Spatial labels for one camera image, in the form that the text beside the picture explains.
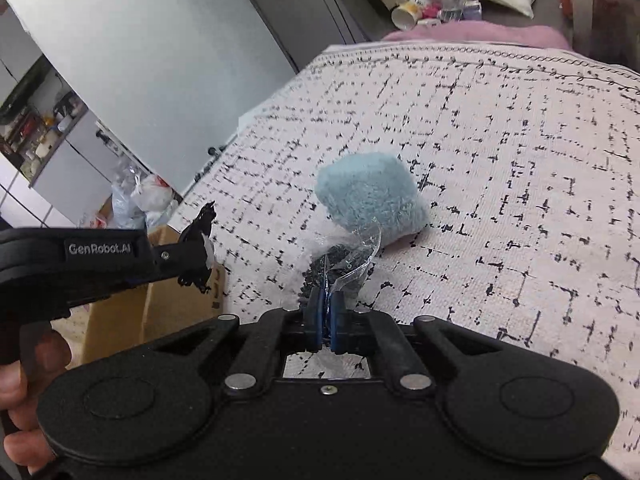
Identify white patterned bed cover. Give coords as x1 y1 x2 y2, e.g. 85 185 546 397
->
170 41 639 478

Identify pink blanket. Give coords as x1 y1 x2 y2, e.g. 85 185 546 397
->
383 21 573 51

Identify white plastic bag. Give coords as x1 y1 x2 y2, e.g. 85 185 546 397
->
130 174 174 212

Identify paper cup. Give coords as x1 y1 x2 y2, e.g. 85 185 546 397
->
390 0 424 30

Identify person left hand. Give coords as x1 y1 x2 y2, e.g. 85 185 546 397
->
1 330 72 474

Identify grey door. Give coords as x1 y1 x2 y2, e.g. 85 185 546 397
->
250 0 394 72

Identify light blue plush toy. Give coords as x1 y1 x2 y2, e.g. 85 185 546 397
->
314 153 428 247

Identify grey plastic bag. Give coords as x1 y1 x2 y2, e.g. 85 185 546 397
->
111 156 145 230

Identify brown cardboard box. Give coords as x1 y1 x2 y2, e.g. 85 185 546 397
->
81 224 228 366

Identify black items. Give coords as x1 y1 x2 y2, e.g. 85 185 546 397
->
297 221 382 310

